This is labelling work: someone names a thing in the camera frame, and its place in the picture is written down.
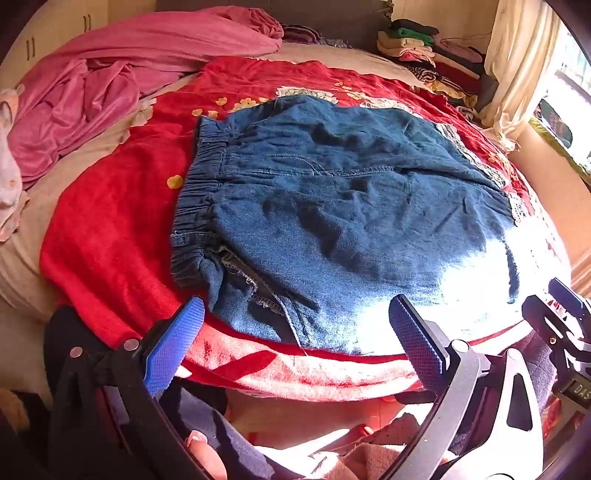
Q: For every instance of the pale floral cloth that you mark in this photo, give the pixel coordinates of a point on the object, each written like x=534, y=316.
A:
x=8, y=184

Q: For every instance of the person's dark clothing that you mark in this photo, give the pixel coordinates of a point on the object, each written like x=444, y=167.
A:
x=240, y=443

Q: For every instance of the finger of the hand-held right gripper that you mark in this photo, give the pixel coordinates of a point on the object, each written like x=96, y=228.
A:
x=569, y=295
x=542, y=318

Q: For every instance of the pink towel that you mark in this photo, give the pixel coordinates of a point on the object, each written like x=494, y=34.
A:
x=369, y=459

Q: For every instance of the grey headboard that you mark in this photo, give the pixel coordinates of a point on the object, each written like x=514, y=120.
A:
x=332, y=18

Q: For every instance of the pink quilt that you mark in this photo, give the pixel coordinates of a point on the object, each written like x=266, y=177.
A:
x=115, y=78

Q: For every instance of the person's left hand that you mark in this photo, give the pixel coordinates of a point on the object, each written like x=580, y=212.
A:
x=205, y=454

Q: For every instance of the cream wardrobe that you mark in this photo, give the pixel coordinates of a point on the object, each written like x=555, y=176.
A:
x=51, y=32

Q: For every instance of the blue denim pants with lace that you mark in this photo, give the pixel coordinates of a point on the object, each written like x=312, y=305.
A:
x=332, y=198

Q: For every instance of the cream curtain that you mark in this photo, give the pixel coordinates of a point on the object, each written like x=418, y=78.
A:
x=517, y=69

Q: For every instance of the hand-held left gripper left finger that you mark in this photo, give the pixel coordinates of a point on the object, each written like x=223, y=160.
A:
x=173, y=344

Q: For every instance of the red floral blanket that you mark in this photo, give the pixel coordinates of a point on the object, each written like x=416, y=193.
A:
x=106, y=240

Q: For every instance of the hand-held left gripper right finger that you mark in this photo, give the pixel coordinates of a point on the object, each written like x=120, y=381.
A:
x=415, y=344

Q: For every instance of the blue patterned pillow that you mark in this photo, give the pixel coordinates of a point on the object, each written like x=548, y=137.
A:
x=339, y=44

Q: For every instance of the stack of folded clothes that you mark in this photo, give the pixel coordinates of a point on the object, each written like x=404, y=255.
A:
x=429, y=60

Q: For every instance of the window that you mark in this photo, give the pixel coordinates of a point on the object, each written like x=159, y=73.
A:
x=572, y=74

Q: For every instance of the dark striped pillow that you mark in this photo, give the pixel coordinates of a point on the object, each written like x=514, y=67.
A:
x=302, y=34

